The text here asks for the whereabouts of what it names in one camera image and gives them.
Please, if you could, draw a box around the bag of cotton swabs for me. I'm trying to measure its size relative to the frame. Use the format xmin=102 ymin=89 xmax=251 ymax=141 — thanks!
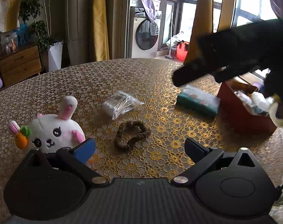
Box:
xmin=102 ymin=91 xmax=144 ymax=120

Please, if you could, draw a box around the white bunny plush toy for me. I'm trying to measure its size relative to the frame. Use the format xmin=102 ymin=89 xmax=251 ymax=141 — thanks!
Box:
xmin=8 ymin=96 xmax=85 ymax=153

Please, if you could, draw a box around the purple cloth on washer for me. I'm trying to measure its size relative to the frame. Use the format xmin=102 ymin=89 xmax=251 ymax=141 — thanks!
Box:
xmin=141 ymin=0 xmax=156 ymax=22

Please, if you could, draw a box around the brown leather chair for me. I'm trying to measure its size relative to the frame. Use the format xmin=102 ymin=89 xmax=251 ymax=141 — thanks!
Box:
xmin=183 ymin=0 xmax=213 ymax=65

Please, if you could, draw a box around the brown scrunchie hair tie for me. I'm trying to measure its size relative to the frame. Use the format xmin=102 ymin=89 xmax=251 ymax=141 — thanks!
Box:
xmin=113 ymin=120 xmax=152 ymax=153

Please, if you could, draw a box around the red storage box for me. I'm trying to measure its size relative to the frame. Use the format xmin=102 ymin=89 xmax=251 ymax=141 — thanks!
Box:
xmin=217 ymin=80 xmax=276 ymax=135

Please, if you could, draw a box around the white planter with plant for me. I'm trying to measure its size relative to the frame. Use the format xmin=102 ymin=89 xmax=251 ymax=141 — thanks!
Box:
xmin=19 ymin=0 xmax=63 ymax=72

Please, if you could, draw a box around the washing machine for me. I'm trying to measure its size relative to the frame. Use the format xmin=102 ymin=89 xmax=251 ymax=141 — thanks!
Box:
xmin=126 ymin=0 xmax=162 ymax=58

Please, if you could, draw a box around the green tissue pack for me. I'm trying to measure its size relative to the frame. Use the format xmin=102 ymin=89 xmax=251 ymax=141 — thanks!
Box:
xmin=176 ymin=85 xmax=220 ymax=118

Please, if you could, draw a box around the wooden drawer cabinet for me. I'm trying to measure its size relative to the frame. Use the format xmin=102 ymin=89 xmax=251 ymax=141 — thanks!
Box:
xmin=0 ymin=44 xmax=43 ymax=87

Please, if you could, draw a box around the red bucket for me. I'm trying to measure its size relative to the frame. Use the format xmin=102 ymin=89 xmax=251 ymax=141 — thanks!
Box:
xmin=176 ymin=41 xmax=189 ymax=61

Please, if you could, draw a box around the yellow curtain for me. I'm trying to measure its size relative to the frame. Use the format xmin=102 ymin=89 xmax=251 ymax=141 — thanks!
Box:
xmin=92 ymin=0 xmax=109 ymax=61

